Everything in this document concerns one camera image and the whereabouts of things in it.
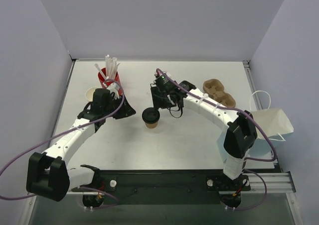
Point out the stack of paper cups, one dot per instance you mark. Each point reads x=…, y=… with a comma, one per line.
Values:
x=89, y=94

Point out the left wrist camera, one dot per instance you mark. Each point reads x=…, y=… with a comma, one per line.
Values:
x=114, y=89

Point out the brown cardboard cup carrier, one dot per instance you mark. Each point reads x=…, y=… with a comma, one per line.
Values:
x=215, y=90

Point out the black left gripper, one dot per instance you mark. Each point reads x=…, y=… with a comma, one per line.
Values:
x=123, y=108

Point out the red ribbed straw cup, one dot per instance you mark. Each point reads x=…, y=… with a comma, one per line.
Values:
x=104, y=84

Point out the black coffee cup lid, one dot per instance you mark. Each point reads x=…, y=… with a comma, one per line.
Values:
x=150, y=115

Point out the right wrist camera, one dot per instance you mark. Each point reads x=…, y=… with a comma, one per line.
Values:
x=159, y=73

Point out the bundle of wrapped straws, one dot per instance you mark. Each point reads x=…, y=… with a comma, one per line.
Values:
x=111, y=66

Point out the brown paper coffee cup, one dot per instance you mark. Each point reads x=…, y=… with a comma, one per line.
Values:
x=152, y=124

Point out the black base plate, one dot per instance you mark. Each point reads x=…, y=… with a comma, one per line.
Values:
x=162, y=187

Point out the white and blue paper bag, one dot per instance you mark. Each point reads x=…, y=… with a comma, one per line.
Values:
x=275, y=125

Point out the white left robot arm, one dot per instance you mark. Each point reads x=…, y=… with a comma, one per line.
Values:
x=47, y=173

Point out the aluminium frame rail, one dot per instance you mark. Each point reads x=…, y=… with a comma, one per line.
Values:
x=275, y=179

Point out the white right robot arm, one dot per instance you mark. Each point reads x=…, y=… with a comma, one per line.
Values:
x=240, y=132

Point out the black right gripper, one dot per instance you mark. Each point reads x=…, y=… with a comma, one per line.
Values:
x=159, y=101

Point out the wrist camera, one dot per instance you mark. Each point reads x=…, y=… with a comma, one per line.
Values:
x=159, y=73
x=114, y=89

